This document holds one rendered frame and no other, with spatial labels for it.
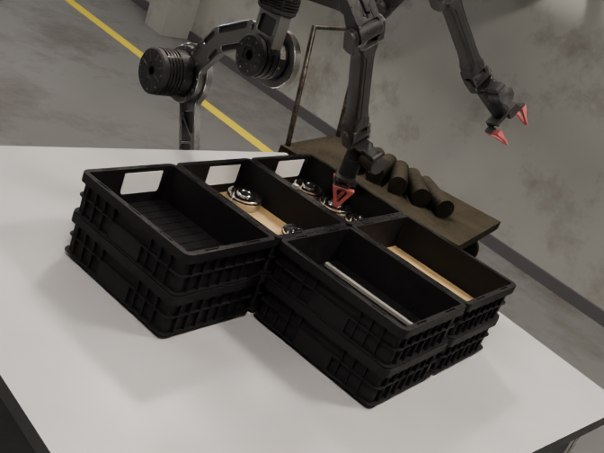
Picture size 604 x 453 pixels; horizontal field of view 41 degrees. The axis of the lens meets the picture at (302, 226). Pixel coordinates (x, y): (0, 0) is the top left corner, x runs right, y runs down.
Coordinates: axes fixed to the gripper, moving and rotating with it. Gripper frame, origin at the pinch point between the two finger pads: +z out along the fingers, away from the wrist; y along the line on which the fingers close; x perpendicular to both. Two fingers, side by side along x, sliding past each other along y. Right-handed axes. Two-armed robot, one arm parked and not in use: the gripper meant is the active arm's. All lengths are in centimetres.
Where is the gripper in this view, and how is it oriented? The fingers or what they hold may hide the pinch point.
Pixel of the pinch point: (336, 200)
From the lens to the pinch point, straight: 247.5
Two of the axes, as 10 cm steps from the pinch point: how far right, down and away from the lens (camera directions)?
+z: -3.3, 8.5, 4.0
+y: 0.6, -4.1, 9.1
